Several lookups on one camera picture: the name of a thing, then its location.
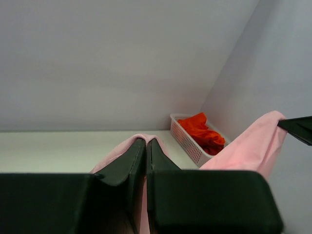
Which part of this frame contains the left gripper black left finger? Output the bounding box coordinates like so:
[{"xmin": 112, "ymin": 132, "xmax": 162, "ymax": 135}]
[{"xmin": 96, "ymin": 138, "xmax": 146, "ymax": 232}]

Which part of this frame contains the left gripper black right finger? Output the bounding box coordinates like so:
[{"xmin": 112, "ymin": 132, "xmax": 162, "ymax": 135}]
[{"xmin": 146, "ymin": 139, "xmax": 180, "ymax": 229}]

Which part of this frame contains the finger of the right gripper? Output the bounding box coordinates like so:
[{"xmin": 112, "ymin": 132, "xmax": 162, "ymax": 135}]
[{"xmin": 277, "ymin": 116, "xmax": 312, "ymax": 146}]

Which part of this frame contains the dark red t shirt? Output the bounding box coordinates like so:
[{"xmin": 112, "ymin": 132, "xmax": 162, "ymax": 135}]
[{"xmin": 202, "ymin": 145, "xmax": 224, "ymax": 156}]

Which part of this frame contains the pink t shirt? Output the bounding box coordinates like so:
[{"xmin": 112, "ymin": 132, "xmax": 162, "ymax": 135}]
[{"xmin": 89, "ymin": 111, "xmax": 287, "ymax": 234}]

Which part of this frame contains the orange t shirt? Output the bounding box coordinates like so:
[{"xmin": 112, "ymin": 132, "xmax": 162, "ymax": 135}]
[{"xmin": 178, "ymin": 112, "xmax": 225, "ymax": 152}]

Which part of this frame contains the white plastic basket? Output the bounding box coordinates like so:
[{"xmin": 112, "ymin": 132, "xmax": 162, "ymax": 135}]
[{"xmin": 170, "ymin": 114, "xmax": 229, "ymax": 167}]

